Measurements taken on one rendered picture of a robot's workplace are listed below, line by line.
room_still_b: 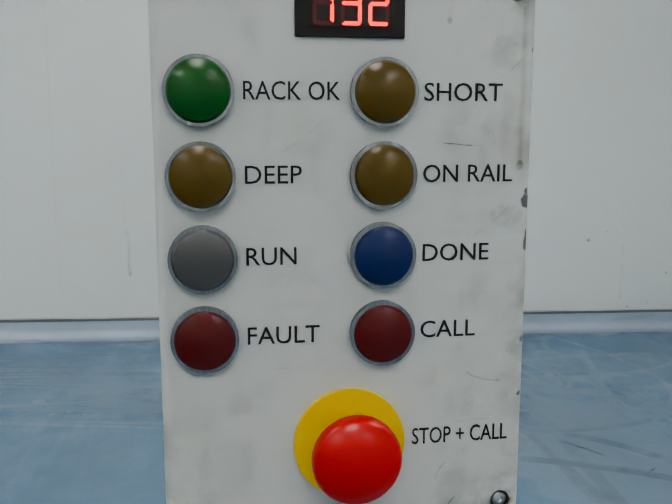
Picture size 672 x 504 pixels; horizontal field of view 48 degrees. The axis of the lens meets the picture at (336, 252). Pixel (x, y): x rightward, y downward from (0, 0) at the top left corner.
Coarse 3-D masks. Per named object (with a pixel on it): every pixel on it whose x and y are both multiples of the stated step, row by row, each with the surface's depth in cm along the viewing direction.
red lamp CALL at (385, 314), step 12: (372, 312) 34; (384, 312) 34; (396, 312) 34; (360, 324) 34; (372, 324) 34; (384, 324) 34; (396, 324) 34; (408, 324) 34; (360, 336) 34; (372, 336) 34; (384, 336) 34; (396, 336) 34; (408, 336) 34; (360, 348) 34; (372, 348) 34; (384, 348) 34; (396, 348) 34; (372, 360) 34; (384, 360) 34
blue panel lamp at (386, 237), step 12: (384, 228) 33; (360, 240) 33; (372, 240) 33; (384, 240) 33; (396, 240) 33; (408, 240) 34; (360, 252) 33; (372, 252) 33; (384, 252) 33; (396, 252) 34; (408, 252) 34; (360, 264) 33; (372, 264) 33; (384, 264) 34; (396, 264) 34; (408, 264) 34; (372, 276) 34; (384, 276) 34; (396, 276) 34
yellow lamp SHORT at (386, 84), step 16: (384, 64) 32; (368, 80) 32; (384, 80) 32; (400, 80) 32; (368, 96) 32; (384, 96) 32; (400, 96) 32; (368, 112) 33; (384, 112) 32; (400, 112) 33
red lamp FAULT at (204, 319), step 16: (192, 320) 33; (208, 320) 33; (224, 320) 33; (176, 336) 33; (192, 336) 33; (208, 336) 33; (224, 336) 33; (176, 352) 33; (192, 352) 33; (208, 352) 33; (224, 352) 33; (208, 368) 33
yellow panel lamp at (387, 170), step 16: (384, 144) 33; (368, 160) 33; (384, 160) 33; (400, 160) 33; (368, 176) 33; (384, 176) 33; (400, 176) 33; (368, 192) 33; (384, 192) 33; (400, 192) 33
